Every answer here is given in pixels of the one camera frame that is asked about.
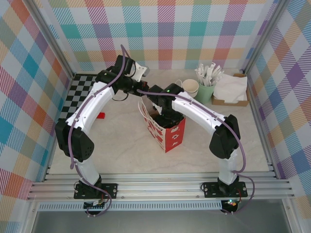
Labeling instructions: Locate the grey metal front panel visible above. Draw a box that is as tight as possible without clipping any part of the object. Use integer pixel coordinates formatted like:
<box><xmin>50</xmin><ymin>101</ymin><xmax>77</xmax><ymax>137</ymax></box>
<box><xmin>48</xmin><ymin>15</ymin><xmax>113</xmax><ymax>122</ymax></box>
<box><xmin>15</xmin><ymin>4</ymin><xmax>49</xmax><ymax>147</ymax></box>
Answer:
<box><xmin>31</xmin><ymin>211</ymin><xmax>292</xmax><ymax>233</ymax></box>

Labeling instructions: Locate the black grey chessboard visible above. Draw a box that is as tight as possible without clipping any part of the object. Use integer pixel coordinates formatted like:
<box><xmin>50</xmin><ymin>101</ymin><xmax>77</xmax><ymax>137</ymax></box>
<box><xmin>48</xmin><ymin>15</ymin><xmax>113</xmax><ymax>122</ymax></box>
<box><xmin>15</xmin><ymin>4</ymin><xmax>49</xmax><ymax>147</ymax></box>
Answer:
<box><xmin>58</xmin><ymin>74</ymin><xmax>104</xmax><ymax>126</ymax></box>

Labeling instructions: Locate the mint green holder cup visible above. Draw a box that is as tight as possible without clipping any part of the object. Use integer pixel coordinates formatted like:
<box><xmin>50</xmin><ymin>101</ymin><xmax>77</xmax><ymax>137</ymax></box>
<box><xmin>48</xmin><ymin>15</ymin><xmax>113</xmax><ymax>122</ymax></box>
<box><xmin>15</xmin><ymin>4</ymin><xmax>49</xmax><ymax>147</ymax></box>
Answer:
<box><xmin>195</xmin><ymin>80</ymin><xmax>216</xmax><ymax>103</ymax></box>

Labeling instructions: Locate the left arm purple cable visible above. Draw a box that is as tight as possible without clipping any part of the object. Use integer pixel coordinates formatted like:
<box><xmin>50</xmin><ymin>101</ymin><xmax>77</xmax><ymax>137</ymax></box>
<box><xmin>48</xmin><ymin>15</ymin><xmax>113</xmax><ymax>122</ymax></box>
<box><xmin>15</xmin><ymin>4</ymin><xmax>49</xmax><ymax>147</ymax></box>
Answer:
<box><xmin>69</xmin><ymin>44</ymin><xmax>140</xmax><ymax>217</ymax></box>

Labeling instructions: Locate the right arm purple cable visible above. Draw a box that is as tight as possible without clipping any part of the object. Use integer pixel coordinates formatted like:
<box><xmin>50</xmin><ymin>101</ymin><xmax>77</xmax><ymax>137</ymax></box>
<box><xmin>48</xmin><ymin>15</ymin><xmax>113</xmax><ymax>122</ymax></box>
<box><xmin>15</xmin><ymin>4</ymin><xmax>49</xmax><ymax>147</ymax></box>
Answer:
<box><xmin>137</xmin><ymin>89</ymin><xmax>256</xmax><ymax>216</ymax></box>

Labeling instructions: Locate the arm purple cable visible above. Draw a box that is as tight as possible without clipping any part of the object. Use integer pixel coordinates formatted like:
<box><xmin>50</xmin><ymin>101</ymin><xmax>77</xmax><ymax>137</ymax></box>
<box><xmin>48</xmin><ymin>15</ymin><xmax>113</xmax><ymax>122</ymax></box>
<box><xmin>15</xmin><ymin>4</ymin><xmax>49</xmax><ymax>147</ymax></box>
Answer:
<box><xmin>69</xmin><ymin>44</ymin><xmax>140</xmax><ymax>217</ymax></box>
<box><xmin>137</xmin><ymin>89</ymin><xmax>256</xmax><ymax>216</ymax></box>

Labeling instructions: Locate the aluminium frame post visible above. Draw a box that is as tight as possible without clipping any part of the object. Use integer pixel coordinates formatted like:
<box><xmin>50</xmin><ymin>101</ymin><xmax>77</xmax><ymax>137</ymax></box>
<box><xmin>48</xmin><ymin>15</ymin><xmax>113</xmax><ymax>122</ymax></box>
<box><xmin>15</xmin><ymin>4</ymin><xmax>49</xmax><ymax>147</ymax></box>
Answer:
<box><xmin>29</xmin><ymin>0</ymin><xmax>75</xmax><ymax>82</ymax></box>
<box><xmin>242</xmin><ymin>0</ymin><xmax>287</xmax><ymax>75</ymax></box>

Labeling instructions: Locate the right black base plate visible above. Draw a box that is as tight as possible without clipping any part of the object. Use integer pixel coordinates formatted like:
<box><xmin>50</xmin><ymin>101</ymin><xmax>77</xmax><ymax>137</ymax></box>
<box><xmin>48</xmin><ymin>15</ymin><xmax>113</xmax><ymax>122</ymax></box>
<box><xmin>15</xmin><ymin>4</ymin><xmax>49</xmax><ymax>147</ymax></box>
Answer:
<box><xmin>203</xmin><ymin>182</ymin><xmax>248</xmax><ymax>199</ymax></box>

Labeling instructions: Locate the slotted grey cable duct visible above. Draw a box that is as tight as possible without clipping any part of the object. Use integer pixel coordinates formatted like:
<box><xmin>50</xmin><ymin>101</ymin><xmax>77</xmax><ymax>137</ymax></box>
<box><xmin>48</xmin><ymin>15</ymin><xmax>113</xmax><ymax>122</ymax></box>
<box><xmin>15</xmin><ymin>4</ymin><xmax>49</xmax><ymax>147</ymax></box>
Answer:
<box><xmin>37</xmin><ymin>203</ymin><xmax>223</xmax><ymax>211</ymax></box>

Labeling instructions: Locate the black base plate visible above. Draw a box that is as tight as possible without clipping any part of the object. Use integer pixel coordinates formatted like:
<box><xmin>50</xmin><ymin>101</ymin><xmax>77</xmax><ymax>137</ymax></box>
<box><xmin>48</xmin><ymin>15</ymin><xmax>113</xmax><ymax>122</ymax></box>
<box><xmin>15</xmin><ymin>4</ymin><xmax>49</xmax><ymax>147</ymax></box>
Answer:
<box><xmin>73</xmin><ymin>183</ymin><xmax>119</xmax><ymax>200</ymax></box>
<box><xmin>203</xmin><ymin>182</ymin><xmax>248</xmax><ymax>199</ymax></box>

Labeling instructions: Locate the left aluminium frame post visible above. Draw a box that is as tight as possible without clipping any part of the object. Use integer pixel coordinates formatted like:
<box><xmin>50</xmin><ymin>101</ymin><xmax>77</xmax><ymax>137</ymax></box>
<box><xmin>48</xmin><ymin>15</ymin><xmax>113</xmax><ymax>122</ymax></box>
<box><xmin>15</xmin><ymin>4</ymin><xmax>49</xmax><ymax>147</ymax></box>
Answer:
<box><xmin>29</xmin><ymin>0</ymin><xmax>75</xmax><ymax>82</ymax></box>

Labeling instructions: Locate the brown cardboard napkin box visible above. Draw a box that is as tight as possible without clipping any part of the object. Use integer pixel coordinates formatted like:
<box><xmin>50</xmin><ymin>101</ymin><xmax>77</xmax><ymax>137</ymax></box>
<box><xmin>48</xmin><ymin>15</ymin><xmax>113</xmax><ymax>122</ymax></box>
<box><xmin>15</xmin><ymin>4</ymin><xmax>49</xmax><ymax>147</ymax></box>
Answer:
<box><xmin>211</xmin><ymin>73</ymin><xmax>250</xmax><ymax>107</ymax></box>

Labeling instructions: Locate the white red printed paper bag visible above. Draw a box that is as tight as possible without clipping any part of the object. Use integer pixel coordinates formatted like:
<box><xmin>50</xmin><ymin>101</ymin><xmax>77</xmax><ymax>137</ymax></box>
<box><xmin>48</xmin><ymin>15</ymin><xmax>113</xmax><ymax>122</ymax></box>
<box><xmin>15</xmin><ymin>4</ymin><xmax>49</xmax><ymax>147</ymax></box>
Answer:
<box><xmin>138</xmin><ymin>79</ymin><xmax>187</xmax><ymax>153</ymax></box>

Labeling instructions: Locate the stack of green paper cups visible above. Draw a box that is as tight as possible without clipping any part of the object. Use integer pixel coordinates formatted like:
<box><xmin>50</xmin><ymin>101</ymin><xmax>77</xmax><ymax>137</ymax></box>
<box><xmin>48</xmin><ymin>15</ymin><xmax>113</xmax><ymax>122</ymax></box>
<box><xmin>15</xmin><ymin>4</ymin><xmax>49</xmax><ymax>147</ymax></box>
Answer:
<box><xmin>182</xmin><ymin>79</ymin><xmax>200</xmax><ymax>97</ymax></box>

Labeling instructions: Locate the aluminium mounting rail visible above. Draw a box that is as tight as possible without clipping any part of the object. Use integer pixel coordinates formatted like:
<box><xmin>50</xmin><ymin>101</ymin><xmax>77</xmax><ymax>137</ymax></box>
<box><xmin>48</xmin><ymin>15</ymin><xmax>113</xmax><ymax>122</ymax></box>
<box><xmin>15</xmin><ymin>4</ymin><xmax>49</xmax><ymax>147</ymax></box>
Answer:
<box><xmin>26</xmin><ymin>172</ymin><xmax>296</xmax><ymax>201</ymax></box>

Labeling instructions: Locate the black board with lit LEDs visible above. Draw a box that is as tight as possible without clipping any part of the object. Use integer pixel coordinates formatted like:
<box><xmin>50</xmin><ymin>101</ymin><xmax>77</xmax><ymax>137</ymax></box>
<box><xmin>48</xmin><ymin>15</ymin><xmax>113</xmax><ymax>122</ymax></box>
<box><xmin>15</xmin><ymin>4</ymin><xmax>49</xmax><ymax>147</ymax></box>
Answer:
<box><xmin>222</xmin><ymin>198</ymin><xmax>239</xmax><ymax>214</ymax></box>

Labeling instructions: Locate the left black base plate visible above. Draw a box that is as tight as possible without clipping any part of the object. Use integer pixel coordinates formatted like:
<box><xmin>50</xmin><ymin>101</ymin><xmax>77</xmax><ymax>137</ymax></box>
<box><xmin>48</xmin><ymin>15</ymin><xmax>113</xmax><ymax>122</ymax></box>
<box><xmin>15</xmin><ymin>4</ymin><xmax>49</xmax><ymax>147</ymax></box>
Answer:
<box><xmin>73</xmin><ymin>183</ymin><xmax>119</xmax><ymax>200</ymax></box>

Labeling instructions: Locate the left gripper thin black cable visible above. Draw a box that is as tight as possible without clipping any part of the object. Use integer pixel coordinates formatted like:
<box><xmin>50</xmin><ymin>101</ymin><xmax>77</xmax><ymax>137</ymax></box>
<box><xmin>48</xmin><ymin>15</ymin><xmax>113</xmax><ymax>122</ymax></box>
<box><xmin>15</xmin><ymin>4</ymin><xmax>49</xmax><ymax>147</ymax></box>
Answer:
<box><xmin>112</xmin><ymin>93</ymin><xmax>130</xmax><ymax>103</ymax></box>

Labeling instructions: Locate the right aluminium frame post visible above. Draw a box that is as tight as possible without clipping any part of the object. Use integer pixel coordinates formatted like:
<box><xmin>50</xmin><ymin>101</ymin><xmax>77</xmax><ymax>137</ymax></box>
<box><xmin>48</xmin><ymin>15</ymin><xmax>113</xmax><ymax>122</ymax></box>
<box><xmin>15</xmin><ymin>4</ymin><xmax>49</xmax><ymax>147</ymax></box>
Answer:
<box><xmin>242</xmin><ymin>0</ymin><xmax>287</xmax><ymax>75</ymax></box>

